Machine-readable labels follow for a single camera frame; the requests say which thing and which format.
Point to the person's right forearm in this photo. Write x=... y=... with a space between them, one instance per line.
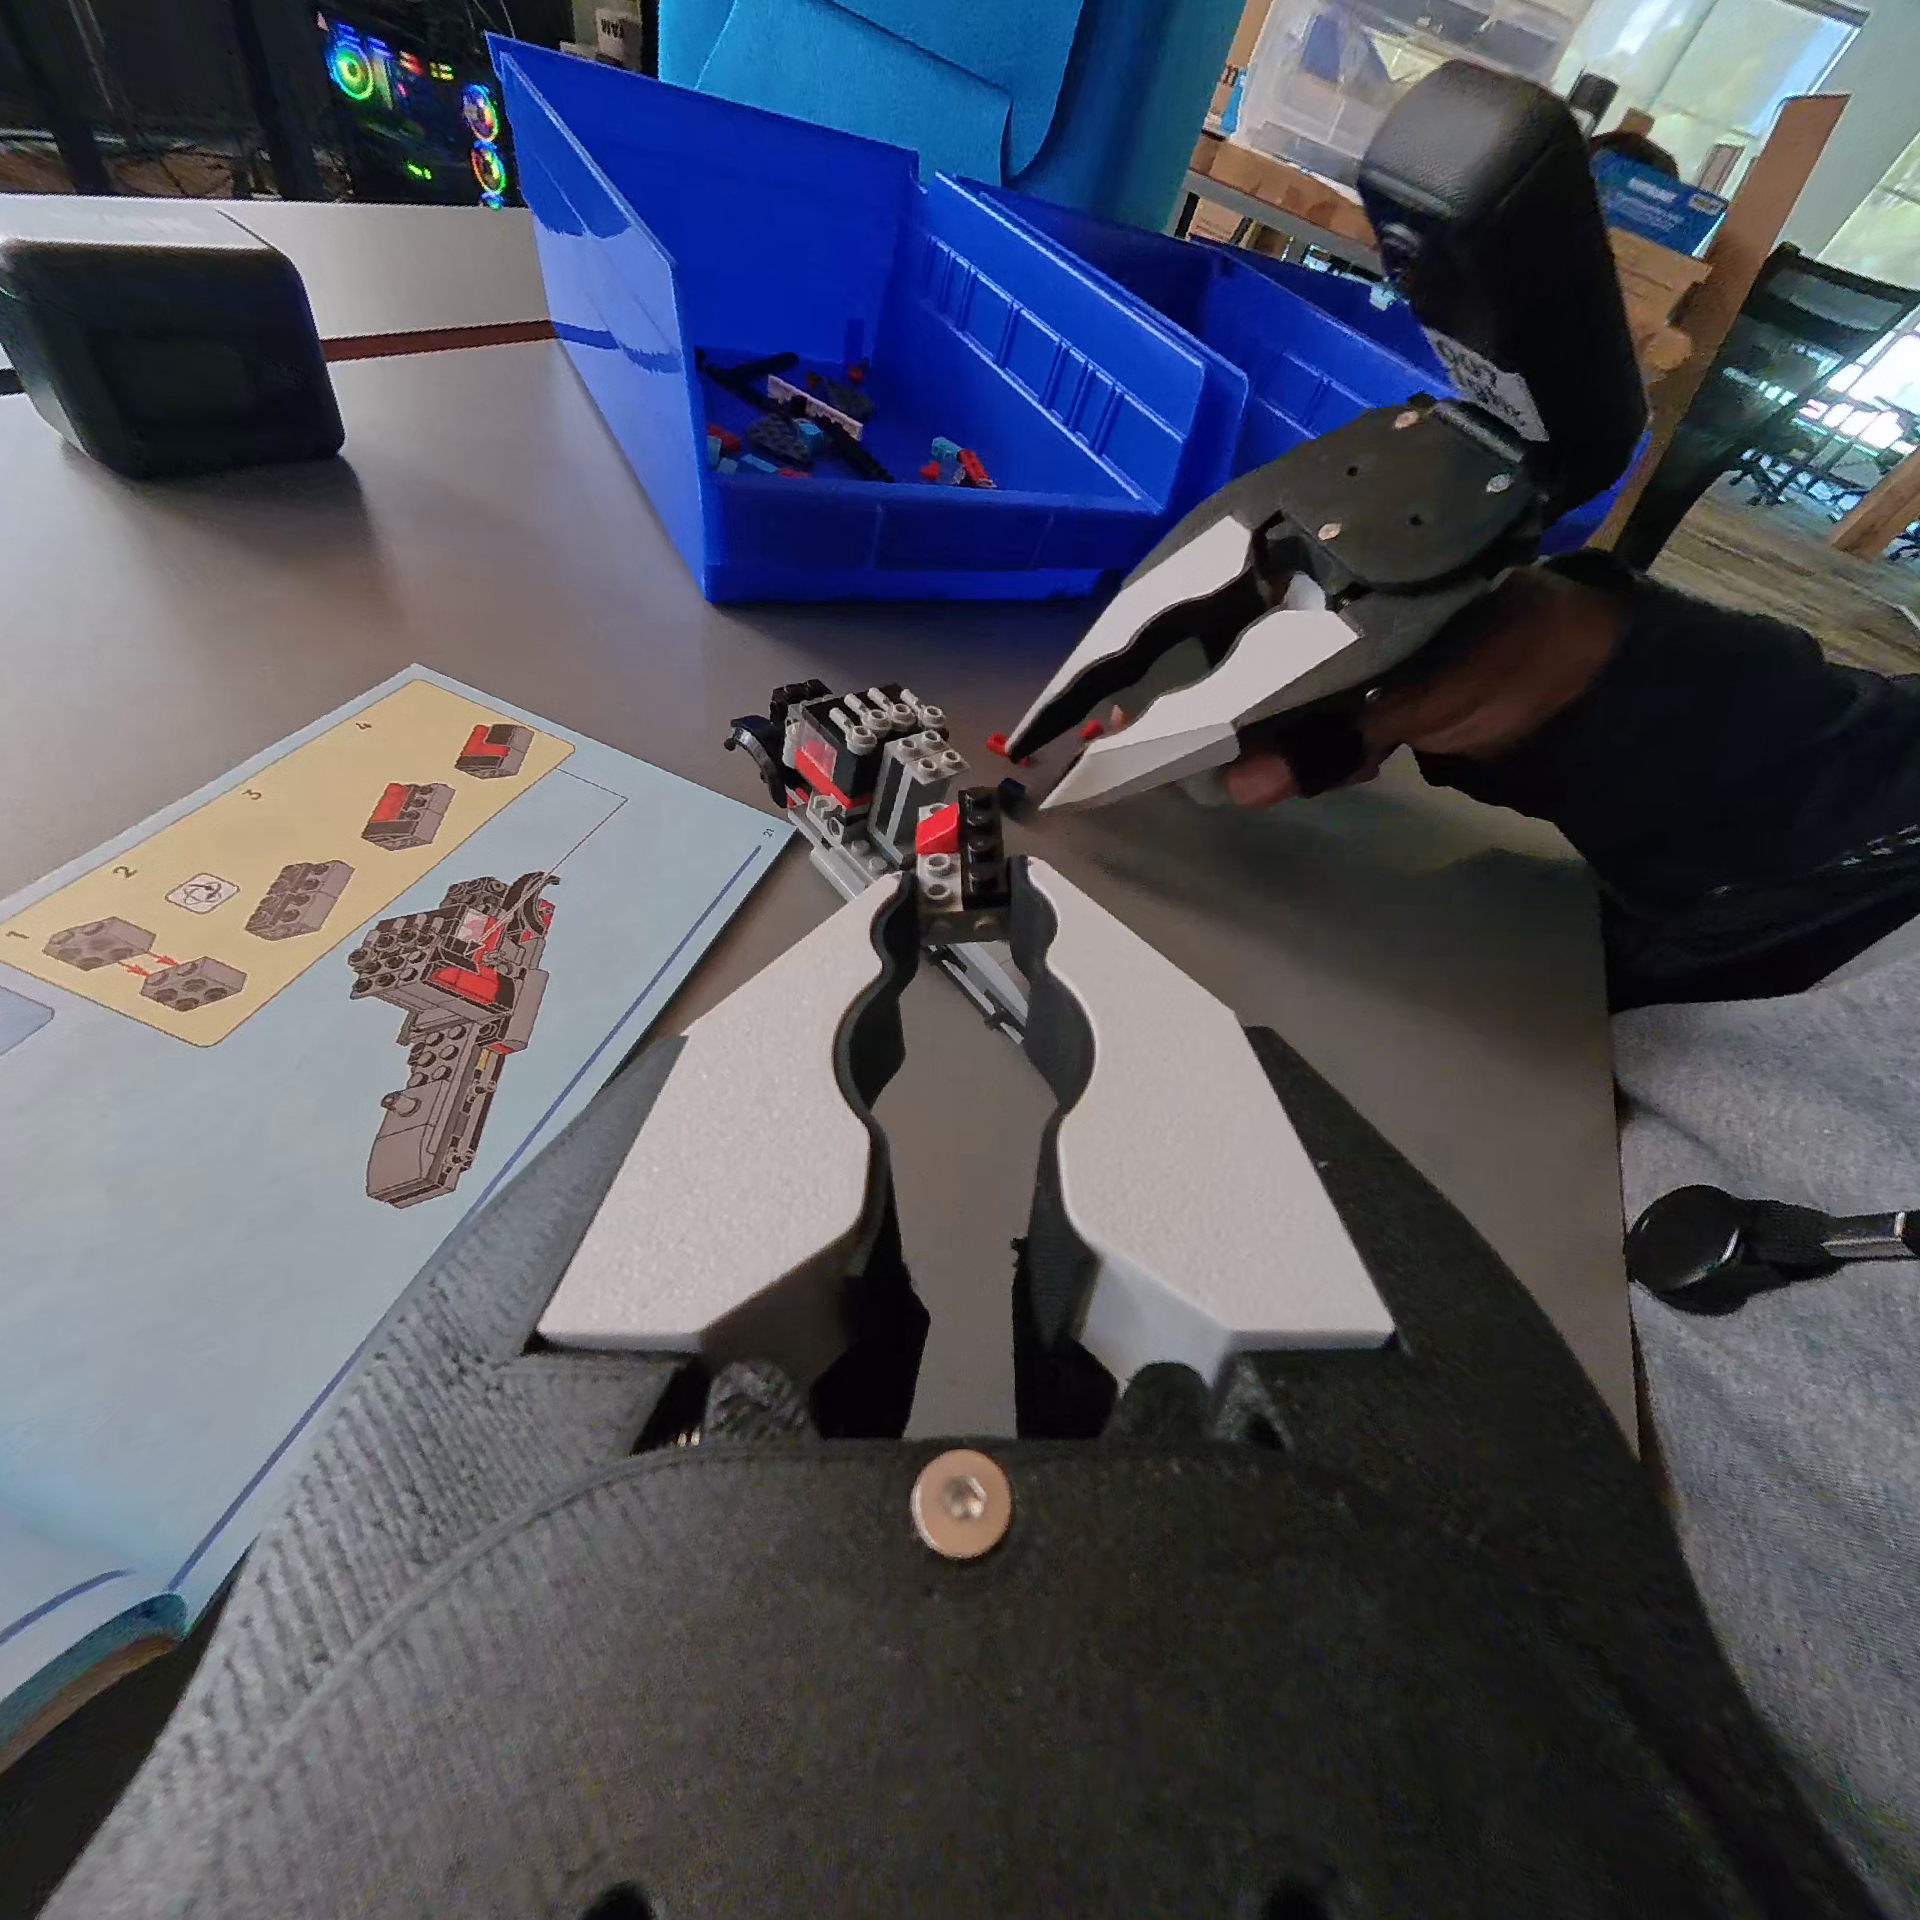
x=1724 y=795

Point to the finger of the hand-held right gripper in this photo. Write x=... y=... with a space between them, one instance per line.
x=1244 y=675
x=1156 y=600

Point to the computer tower with glowing fans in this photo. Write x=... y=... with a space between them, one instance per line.
x=405 y=89

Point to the pile of mixed toy bricks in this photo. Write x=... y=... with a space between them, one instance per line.
x=797 y=435

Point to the person's grey sweater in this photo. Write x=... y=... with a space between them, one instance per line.
x=1771 y=1499

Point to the grey black toy brick truck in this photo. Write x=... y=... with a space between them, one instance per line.
x=856 y=751

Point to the blue cardboard box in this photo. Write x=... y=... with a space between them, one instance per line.
x=1651 y=201

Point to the clear plastic storage box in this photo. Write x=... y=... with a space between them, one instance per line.
x=1349 y=59

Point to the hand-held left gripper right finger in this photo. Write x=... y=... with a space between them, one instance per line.
x=1201 y=1185

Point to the black mesh office chair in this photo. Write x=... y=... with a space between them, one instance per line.
x=1787 y=346

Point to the black cube power station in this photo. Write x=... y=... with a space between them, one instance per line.
x=166 y=346

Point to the grey desk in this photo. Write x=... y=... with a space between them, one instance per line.
x=451 y=570

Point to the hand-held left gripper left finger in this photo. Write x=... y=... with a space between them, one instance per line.
x=721 y=1185

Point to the small black red brick assembly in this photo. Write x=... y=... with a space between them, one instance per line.
x=974 y=848

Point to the person's right hand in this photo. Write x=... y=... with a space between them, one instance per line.
x=1484 y=675

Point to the large blue plastic bin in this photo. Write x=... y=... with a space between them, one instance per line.
x=630 y=299

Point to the blue felt bag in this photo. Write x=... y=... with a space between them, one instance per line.
x=839 y=76

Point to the brick instruction booklet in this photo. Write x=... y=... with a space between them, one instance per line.
x=225 y=1275

